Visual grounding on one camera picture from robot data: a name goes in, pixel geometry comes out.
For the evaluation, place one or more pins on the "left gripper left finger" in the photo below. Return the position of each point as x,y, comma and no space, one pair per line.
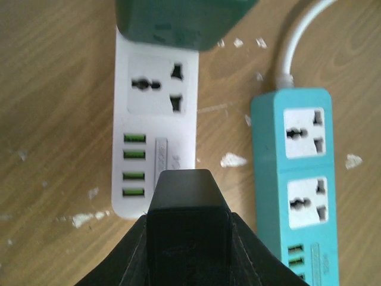
127,262

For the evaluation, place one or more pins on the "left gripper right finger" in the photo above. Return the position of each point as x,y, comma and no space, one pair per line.
252,263

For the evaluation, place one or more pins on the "dark green cube socket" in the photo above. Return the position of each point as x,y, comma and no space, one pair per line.
190,24

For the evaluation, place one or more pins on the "white power strip green ports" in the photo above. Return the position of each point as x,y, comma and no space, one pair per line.
154,122

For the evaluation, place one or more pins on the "black charger with cable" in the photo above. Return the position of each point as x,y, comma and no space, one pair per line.
189,230

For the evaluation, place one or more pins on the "teal power strip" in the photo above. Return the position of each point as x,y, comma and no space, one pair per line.
294,175

